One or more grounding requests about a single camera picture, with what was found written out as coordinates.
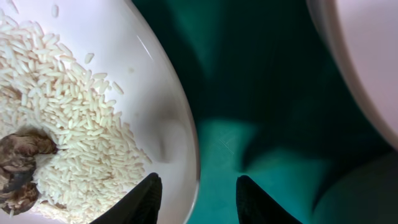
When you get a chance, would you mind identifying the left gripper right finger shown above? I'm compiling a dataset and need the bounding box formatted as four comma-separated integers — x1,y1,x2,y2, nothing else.
236,175,301,224

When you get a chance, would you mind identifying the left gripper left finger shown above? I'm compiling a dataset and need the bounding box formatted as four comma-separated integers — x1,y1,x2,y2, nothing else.
90,172,162,224

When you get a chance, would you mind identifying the white rice pile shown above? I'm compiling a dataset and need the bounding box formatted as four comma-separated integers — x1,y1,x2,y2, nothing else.
1,11,149,223

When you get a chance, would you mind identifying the brown food scrap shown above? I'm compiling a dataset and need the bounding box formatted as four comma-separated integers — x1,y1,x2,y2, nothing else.
1,133,58,216

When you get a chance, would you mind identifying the white round plate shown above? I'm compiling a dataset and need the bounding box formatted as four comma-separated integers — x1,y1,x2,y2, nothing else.
1,0,200,224

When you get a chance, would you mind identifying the teal serving tray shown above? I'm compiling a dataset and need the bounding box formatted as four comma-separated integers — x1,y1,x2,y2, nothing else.
134,0,393,223

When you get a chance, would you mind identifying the pink bowl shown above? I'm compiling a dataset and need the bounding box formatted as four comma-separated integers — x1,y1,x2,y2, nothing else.
306,0,397,148

